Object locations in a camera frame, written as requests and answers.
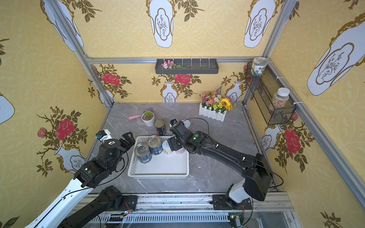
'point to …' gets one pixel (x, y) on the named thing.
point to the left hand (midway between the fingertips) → (121, 137)
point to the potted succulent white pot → (148, 118)
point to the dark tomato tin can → (160, 125)
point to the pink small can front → (181, 151)
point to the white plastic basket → (174, 166)
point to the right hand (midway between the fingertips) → (178, 136)
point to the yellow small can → (166, 148)
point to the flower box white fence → (213, 106)
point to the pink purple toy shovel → (148, 109)
